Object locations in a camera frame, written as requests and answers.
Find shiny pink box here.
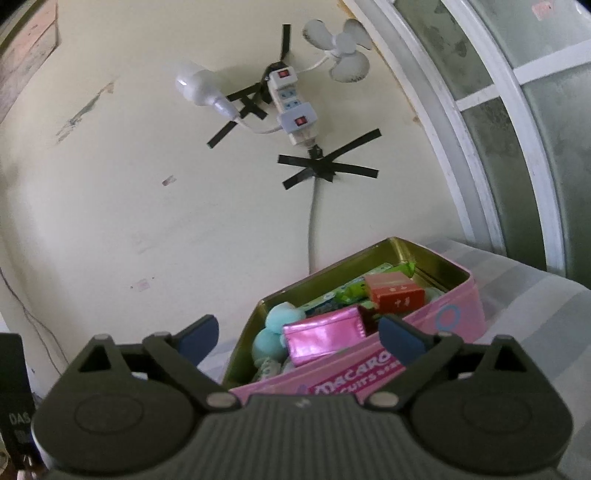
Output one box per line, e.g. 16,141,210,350
283,305,371,368

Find thin dark wire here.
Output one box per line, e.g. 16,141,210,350
0,265,70,376

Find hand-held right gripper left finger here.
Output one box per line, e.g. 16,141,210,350
76,314,241,410

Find white plug-in lamp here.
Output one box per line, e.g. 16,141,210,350
174,65,283,136

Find white power strip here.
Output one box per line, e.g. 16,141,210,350
268,65,322,147

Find green snack packet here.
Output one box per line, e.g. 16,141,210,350
323,279,371,306

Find small red box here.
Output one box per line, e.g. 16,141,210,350
365,271,426,315

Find grey power cable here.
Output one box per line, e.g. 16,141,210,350
307,178,320,274

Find black tape strips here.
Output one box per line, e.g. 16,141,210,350
206,24,291,149

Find small white fan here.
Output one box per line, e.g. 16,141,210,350
295,18,373,84

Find pink tin box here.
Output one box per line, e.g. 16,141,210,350
222,237,486,398

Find teal fluffy ball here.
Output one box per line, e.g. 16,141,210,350
267,302,305,336
252,329,290,361

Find white window frame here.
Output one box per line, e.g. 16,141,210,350
342,0,591,291

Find black tape cross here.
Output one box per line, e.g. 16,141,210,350
278,129,382,191

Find blue green toothpaste box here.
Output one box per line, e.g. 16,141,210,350
298,293,345,317

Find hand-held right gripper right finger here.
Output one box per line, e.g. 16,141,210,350
367,314,549,410

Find teal white patterned packet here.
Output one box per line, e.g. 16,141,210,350
255,357,294,382

